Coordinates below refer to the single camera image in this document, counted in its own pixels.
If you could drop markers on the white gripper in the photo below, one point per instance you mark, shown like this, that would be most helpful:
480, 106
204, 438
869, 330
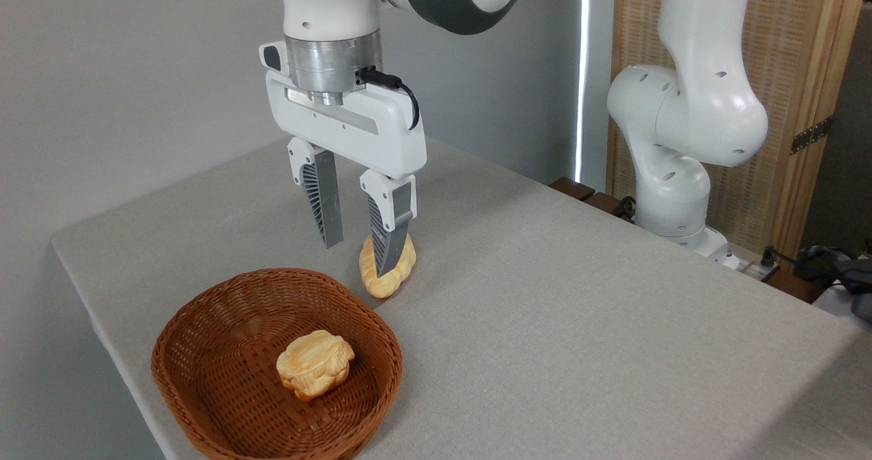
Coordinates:
368, 133

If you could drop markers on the elongated golden bread loaf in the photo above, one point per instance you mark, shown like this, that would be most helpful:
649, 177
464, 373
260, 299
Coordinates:
387, 287

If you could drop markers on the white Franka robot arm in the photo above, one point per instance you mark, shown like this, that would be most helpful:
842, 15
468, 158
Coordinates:
681, 105

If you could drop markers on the round golden bread roll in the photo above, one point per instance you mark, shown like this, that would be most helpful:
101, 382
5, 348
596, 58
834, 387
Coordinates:
313, 364

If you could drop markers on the brown woven wicker basket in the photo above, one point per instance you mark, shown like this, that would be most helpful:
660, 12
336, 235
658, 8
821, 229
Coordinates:
218, 378

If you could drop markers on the grey tablecloth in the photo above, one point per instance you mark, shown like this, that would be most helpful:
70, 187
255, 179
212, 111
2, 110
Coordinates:
545, 310

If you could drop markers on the dark brown wooden slat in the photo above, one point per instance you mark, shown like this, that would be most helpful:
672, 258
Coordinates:
572, 188
605, 203

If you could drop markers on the black power plug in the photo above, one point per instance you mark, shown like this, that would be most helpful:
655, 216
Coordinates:
769, 257

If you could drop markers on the metal screen hinge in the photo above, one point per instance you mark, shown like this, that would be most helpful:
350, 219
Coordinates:
811, 135

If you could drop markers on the wooden woven folding screen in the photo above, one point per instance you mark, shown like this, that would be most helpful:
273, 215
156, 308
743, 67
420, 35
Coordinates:
790, 51

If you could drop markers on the dark grey bag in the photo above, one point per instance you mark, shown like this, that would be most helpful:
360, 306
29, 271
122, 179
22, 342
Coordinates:
845, 276

